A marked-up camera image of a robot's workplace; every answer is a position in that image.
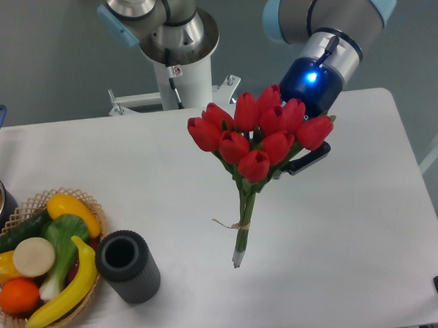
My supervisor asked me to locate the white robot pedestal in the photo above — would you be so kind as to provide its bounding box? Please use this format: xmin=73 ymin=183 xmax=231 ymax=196
xmin=108 ymin=9 xmax=241 ymax=116

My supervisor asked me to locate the woven wicker basket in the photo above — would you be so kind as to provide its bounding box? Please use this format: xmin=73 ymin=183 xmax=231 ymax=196
xmin=0 ymin=188 xmax=109 ymax=328

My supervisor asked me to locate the dark grey ribbed vase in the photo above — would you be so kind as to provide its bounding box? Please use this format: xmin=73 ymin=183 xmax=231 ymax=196
xmin=95 ymin=230 xmax=161 ymax=304

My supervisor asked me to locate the red tulip bouquet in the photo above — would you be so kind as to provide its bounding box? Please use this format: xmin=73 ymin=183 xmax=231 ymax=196
xmin=187 ymin=84 xmax=335 ymax=268

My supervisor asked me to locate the yellow bell pepper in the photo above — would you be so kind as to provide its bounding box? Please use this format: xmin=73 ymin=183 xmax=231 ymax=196
xmin=0 ymin=250 xmax=23 ymax=284

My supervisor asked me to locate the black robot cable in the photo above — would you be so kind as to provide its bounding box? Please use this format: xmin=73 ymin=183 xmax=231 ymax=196
xmin=163 ymin=47 xmax=185 ymax=111

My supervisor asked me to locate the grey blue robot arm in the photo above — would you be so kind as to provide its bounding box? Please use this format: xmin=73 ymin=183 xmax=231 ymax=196
xmin=97 ymin=0 xmax=396 ymax=118

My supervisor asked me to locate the yellow banana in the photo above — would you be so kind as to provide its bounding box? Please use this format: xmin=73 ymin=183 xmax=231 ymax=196
xmin=25 ymin=236 xmax=98 ymax=328

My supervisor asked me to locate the orange fruit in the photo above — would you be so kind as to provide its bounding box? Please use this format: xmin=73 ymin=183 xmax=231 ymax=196
xmin=0 ymin=278 xmax=40 ymax=315

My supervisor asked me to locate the green bok choy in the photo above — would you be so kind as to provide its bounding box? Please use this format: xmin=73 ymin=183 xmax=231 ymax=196
xmin=40 ymin=214 xmax=90 ymax=302

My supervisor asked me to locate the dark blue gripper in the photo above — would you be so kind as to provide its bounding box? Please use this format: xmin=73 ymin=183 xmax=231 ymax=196
xmin=272 ymin=57 xmax=343 ymax=179

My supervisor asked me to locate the red fruit in basket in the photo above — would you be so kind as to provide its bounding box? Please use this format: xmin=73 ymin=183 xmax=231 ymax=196
xmin=66 ymin=238 xmax=98 ymax=285

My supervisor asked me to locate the beige round disc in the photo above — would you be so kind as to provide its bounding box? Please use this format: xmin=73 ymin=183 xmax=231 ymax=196
xmin=12 ymin=237 xmax=56 ymax=277

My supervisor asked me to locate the yellow squash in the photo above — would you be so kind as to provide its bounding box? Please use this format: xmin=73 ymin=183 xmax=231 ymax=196
xmin=46 ymin=193 xmax=101 ymax=239

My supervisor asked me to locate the green cucumber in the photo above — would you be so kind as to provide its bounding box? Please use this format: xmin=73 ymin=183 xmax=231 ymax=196
xmin=0 ymin=210 xmax=51 ymax=254

